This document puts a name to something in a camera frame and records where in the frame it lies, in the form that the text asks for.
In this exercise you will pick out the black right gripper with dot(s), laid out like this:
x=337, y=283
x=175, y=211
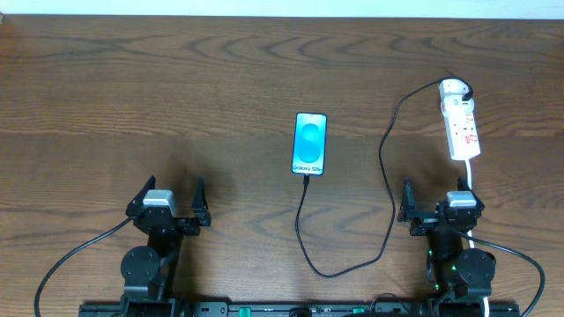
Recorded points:
x=433, y=222

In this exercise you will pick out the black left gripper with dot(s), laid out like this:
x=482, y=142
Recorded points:
x=174, y=223

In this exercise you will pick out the blue Galaxy smartphone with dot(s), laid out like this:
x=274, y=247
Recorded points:
x=309, y=144

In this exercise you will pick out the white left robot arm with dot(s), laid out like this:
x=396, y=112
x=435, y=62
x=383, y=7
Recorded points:
x=148, y=270

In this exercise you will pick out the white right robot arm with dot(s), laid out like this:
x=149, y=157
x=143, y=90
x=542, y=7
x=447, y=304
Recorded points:
x=462, y=276

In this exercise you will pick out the white USB charger adapter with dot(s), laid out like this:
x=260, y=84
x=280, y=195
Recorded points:
x=454, y=105

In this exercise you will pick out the white power strip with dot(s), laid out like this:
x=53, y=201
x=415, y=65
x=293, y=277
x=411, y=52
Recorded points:
x=461, y=130

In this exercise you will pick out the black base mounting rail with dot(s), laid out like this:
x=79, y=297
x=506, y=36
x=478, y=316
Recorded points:
x=223, y=309

